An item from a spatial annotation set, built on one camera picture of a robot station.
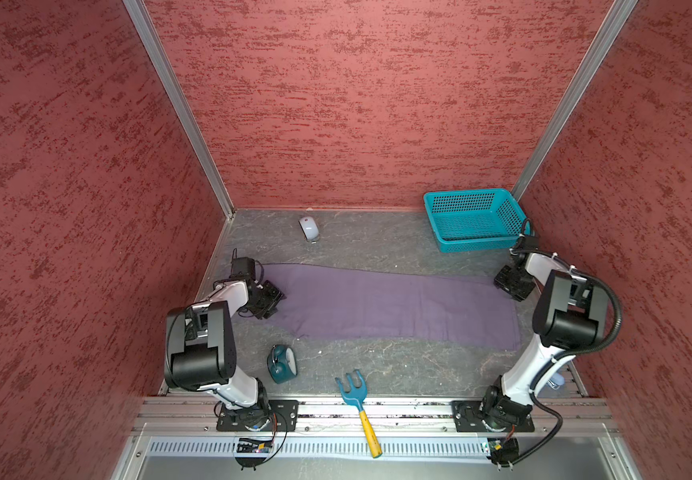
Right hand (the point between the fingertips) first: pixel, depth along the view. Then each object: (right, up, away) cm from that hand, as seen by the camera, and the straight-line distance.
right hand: (503, 291), depth 96 cm
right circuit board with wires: (-12, -35, -24) cm, 44 cm away
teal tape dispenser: (-68, -15, -20) cm, 72 cm away
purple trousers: (-43, -4, -2) cm, 44 cm away
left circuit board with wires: (-75, -34, -23) cm, 85 cm away
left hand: (-72, -4, -3) cm, 72 cm away
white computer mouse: (-65, +21, +11) cm, 69 cm away
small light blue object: (+5, -20, -18) cm, 28 cm away
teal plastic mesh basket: (0, +25, +23) cm, 34 cm away
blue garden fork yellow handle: (-48, -23, -21) cm, 57 cm away
